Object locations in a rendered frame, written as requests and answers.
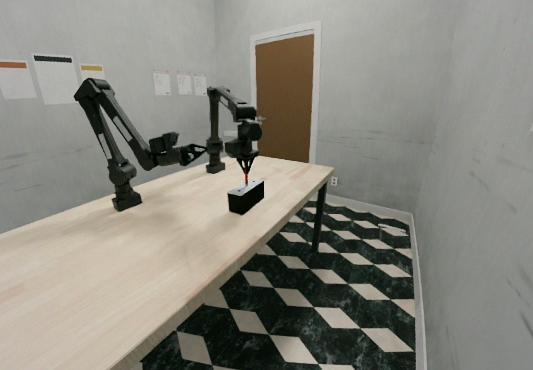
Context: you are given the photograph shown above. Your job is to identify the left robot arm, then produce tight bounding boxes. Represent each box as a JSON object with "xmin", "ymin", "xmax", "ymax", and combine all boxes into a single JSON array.
[{"xmin": 205, "ymin": 86, "xmax": 262, "ymax": 169}]

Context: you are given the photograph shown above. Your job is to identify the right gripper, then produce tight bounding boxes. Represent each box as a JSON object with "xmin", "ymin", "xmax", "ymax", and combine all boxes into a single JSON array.
[{"xmin": 168, "ymin": 144, "xmax": 208, "ymax": 167}]

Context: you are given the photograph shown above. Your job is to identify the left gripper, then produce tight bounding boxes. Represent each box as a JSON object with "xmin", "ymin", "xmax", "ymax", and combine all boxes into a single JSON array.
[{"xmin": 236, "ymin": 149, "xmax": 260, "ymax": 174}]

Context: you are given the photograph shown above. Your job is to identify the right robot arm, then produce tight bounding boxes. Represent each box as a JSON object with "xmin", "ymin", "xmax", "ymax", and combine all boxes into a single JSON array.
[{"xmin": 73, "ymin": 78, "xmax": 183, "ymax": 206}]

